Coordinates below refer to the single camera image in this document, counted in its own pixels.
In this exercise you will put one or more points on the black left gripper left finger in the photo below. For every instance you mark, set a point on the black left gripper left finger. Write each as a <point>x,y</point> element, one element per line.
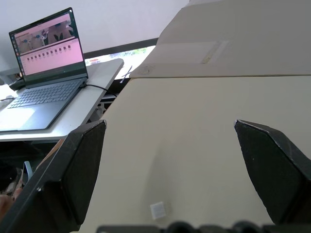
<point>60,179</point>

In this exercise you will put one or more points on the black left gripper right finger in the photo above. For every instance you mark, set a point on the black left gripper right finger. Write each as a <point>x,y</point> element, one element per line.
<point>272,174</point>

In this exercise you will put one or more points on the grey side desk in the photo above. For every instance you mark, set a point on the grey side desk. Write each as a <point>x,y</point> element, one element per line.
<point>73,106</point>

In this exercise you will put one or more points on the small white square sticker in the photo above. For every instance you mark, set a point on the small white square sticker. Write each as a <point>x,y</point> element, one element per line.
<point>158,210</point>

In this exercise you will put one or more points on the black power adapter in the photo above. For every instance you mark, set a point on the black power adapter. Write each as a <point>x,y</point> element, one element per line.
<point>17,85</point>

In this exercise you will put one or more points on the dark grey open laptop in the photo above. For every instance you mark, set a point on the dark grey open laptop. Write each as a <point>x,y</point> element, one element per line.
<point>46,72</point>

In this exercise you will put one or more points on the blue pen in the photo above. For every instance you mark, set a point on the blue pen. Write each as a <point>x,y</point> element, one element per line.
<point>126,74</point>

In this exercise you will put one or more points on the beige cardboard box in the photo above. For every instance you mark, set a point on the beige cardboard box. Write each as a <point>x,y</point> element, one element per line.
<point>226,41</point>

